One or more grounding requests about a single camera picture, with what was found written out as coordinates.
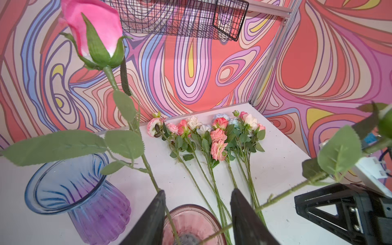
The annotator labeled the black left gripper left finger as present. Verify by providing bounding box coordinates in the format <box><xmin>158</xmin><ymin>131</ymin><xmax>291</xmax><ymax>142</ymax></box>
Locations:
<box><xmin>120</xmin><ymin>190</ymin><xmax>166</xmax><ymax>245</ymax></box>

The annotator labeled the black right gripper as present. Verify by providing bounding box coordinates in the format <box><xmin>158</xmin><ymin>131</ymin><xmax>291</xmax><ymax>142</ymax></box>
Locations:
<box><xmin>295</xmin><ymin>183</ymin><xmax>392</xmax><ymax>245</ymax></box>

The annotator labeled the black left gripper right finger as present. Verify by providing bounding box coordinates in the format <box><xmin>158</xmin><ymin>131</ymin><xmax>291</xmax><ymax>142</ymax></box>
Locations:
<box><xmin>230</xmin><ymin>188</ymin><xmax>279</xmax><ymax>245</ymax></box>

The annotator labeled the cream rose stem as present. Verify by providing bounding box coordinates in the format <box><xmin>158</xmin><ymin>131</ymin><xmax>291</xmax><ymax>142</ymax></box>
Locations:
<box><xmin>198</xmin><ymin>102</ymin><xmax>392</xmax><ymax>245</ymax></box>

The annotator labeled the pink spray rose stem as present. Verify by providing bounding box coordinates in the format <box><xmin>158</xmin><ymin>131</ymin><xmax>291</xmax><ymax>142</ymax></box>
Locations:
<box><xmin>204</xmin><ymin>116</ymin><xmax>231</xmax><ymax>226</ymax></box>

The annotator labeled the bright pink rose stem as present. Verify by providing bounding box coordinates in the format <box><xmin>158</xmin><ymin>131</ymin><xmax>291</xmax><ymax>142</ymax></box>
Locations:
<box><xmin>0</xmin><ymin>0</ymin><xmax>181</xmax><ymax>245</ymax></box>

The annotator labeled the pink grey glass vase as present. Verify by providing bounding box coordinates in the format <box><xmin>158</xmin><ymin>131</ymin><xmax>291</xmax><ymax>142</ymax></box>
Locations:
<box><xmin>162</xmin><ymin>204</ymin><xmax>227</xmax><ymax>245</ymax></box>

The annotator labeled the purple blue glass vase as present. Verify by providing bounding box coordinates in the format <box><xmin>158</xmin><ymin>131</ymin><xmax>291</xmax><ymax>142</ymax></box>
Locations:
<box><xmin>24</xmin><ymin>153</ymin><xmax>131</xmax><ymax>245</ymax></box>

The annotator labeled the pink white mixed rose stem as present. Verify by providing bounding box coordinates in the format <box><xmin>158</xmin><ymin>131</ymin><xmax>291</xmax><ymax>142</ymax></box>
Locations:
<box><xmin>212</xmin><ymin>110</ymin><xmax>267</xmax><ymax>227</ymax></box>

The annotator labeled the small pink bud rose stem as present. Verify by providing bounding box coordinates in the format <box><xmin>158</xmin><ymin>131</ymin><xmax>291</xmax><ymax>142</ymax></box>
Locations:
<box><xmin>147</xmin><ymin>112</ymin><xmax>216</xmax><ymax>216</ymax></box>

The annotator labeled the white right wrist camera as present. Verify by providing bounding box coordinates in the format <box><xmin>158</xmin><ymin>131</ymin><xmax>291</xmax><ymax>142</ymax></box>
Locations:
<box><xmin>331</xmin><ymin>153</ymin><xmax>392</xmax><ymax>198</ymax></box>

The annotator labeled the aluminium frame post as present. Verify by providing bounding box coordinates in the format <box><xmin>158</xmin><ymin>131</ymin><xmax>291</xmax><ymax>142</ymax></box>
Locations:
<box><xmin>248</xmin><ymin>1</ymin><xmax>302</xmax><ymax>107</ymax></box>

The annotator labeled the black wire basket back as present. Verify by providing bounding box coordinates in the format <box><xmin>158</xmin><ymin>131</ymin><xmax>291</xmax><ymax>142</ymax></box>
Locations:
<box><xmin>105</xmin><ymin>0</ymin><xmax>249</xmax><ymax>41</ymax></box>

